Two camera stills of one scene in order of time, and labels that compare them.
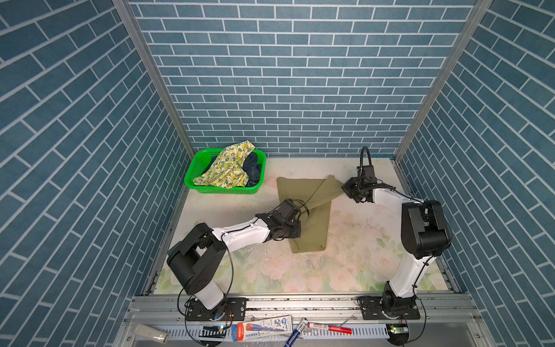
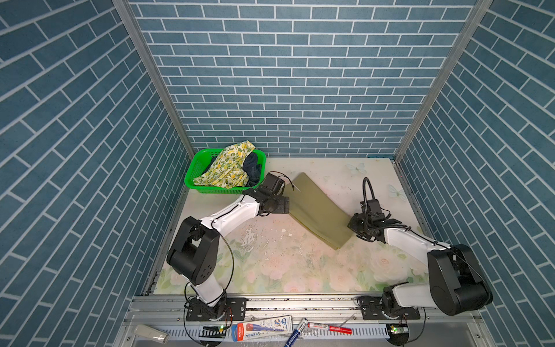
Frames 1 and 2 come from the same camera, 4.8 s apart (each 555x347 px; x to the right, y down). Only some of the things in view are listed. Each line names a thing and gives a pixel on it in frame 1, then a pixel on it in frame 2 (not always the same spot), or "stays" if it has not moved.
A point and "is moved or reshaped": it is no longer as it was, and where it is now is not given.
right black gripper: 346,189 to 351,225
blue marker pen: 295,332 stays
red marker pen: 329,327 stays
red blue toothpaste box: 262,327 stays
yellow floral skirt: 227,170 stays
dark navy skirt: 252,169 stays
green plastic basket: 198,164 stays
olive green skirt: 311,198 is moved or reshaped
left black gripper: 296,230 to 283,204
